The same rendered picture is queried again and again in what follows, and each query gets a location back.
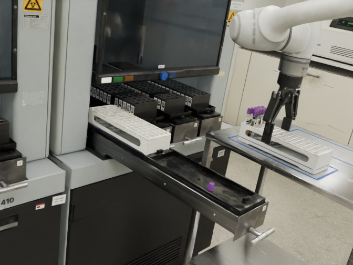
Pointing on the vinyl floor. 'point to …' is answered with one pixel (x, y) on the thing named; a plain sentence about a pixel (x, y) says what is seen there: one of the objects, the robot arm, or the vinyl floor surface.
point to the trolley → (224, 135)
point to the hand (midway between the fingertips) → (276, 133)
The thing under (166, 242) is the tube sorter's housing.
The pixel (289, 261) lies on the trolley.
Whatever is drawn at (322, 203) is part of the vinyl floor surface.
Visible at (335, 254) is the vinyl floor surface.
